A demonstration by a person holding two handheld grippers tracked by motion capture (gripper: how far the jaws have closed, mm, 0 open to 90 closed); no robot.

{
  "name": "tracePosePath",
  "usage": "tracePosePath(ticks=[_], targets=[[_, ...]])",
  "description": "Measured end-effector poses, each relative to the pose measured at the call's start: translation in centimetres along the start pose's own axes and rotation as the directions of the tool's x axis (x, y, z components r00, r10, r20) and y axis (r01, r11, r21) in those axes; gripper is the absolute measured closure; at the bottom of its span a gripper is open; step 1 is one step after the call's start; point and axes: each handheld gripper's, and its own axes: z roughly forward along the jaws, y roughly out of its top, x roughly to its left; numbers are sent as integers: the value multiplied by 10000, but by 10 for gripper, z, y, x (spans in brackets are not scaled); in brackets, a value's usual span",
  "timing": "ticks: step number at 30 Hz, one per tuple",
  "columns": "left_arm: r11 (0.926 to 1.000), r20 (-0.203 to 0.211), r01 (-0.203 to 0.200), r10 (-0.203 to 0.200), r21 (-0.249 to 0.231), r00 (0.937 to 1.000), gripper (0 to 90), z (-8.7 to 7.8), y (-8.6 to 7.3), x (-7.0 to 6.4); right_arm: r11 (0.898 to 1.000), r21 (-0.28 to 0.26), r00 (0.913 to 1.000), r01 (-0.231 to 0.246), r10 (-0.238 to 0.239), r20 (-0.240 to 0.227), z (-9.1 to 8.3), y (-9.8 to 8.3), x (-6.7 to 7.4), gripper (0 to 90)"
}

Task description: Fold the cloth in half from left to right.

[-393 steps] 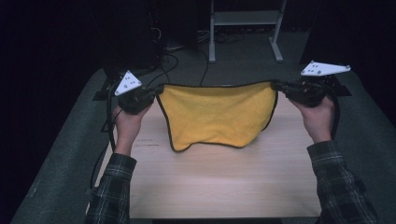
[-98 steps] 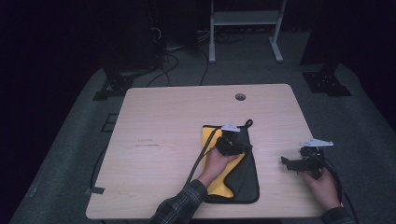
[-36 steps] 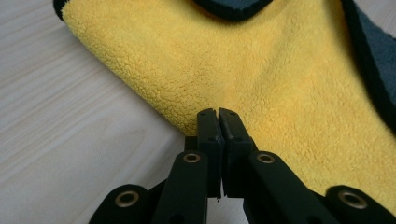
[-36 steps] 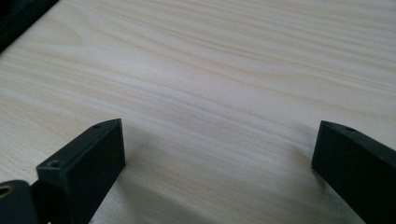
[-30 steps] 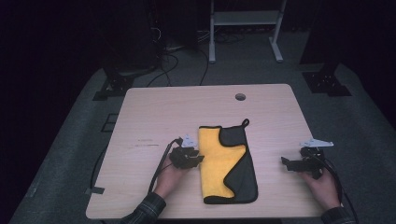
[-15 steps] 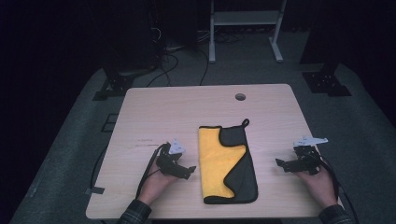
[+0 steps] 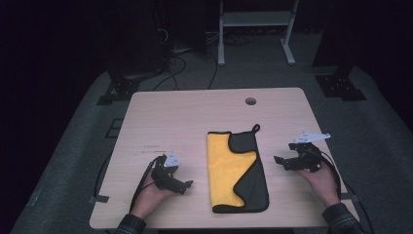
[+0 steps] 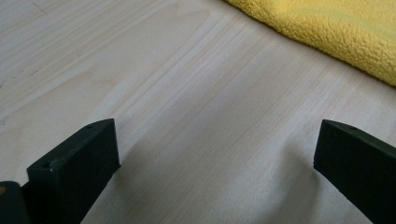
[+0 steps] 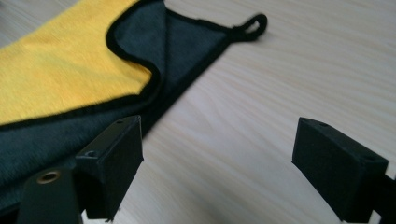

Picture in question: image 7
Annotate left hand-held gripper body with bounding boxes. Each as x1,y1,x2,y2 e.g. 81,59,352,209
151,150,187,191

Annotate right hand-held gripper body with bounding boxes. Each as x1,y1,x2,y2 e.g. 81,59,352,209
287,131,331,174

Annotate yellow and dark grey towel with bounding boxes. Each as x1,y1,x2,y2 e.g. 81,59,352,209
206,123,271,215

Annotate person's left hand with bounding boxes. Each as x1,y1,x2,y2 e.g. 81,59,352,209
130,172,178,220

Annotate person's right hand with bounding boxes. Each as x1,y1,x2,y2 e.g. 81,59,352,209
296,161,341,209

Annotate black stand base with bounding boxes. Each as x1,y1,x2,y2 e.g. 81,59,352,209
95,66,164,106
315,66,368,101

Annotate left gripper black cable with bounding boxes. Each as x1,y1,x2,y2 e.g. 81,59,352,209
93,155,164,214

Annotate black floor cables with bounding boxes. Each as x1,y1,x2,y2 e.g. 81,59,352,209
152,28,257,92

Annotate white metal stand frame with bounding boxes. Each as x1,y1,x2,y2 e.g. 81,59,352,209
217,0,300,67

